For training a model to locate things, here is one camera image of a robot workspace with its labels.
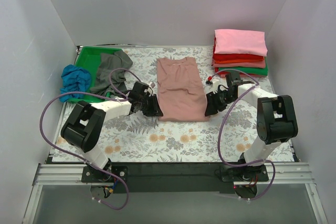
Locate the grey t-shirt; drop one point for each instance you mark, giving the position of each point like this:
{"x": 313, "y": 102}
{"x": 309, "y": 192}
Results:
{"x": 111, "y": 69}

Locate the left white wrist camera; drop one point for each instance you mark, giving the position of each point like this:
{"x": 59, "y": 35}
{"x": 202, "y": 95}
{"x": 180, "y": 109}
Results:
{"x": 151, "y": 88}

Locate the orange folded t-shirt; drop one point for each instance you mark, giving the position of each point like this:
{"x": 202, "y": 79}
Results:
{"x": 236, "y": 62}

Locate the blue crumpled t-shirt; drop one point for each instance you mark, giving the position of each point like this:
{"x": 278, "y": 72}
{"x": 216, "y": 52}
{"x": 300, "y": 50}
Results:
{"x": 75, "y": 79}

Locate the salmon folded t-shirt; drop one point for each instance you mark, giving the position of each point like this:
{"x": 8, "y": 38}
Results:
{"x": 257, "y": 64}

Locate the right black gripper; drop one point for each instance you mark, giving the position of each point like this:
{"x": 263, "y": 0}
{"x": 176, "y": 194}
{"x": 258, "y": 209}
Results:
{"x": 217, "y": 100}

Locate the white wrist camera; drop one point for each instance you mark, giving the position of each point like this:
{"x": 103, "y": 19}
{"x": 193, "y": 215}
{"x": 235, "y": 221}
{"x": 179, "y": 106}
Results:
{"x": 151, "y": 88}
{"x": 214, "y": 84}

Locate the light pink folded t-shirt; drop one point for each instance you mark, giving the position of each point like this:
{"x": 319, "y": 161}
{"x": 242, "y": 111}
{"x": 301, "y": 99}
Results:
{"x": 233, "y": 41}

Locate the aluminium frame rail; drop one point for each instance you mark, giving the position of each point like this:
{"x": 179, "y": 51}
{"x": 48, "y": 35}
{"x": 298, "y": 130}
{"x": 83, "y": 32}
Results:
{"x": 289, "y": 173}

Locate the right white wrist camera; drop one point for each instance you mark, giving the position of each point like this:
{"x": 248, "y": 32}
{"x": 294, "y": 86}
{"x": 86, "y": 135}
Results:
{"x": 214, "y": 84}

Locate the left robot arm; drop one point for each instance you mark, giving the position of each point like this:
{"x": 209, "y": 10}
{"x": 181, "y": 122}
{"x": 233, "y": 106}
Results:
{"x": 83, "y": 127}

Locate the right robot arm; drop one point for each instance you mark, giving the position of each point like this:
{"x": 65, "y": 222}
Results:
{"x": 276, "y": 123}

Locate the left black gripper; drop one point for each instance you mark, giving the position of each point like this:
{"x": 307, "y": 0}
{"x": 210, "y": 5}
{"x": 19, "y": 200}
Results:
{"x": 150, "y": 104}

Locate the dusty pink printed t-shirt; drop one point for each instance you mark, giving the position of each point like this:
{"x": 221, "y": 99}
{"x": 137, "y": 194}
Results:
{"x": 181, "y": 94}

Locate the green plastic tray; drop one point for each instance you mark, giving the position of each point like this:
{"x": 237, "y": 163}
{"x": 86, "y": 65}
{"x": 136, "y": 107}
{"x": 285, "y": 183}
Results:
{"x": 89, "y": 59}

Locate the floral patterned table mat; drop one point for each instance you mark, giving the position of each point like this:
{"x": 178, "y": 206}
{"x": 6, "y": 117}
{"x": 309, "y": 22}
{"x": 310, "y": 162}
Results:
{"x": 136, "y": 138}

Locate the green folded t-shirt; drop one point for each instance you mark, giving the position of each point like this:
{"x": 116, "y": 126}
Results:
{"x": 257, "y": 68}

